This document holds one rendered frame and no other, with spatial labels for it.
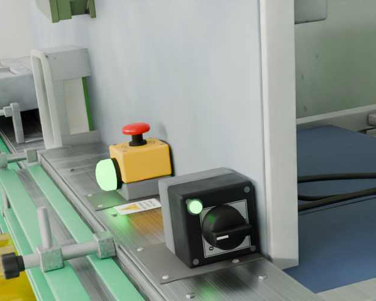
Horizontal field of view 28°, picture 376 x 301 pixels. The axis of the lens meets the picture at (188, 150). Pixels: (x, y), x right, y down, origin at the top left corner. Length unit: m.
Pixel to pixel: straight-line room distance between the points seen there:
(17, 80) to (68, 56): 0.82
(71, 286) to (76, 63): 0.74
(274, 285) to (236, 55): 0.23
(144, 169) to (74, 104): 0.50
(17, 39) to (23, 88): 2.77
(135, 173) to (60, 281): 0.24
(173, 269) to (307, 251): 0.16
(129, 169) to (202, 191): 0.29
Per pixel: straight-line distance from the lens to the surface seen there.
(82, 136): 1.52
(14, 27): 5.06
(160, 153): 1.04
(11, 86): 2.30
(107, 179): 1.04
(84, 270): 0.88
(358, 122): 1.53
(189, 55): 0.91
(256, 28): 0.72
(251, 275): 0.75
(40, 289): 1.04
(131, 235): 0.90
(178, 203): 0.76
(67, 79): 1.50
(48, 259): 0.88
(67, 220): 1.06
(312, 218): 0.96
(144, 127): 1.04
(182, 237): 0.77
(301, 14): 0.78
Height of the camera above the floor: 1.04
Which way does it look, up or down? 18 degrees down
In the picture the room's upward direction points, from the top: 101 degrees counter-clockwise
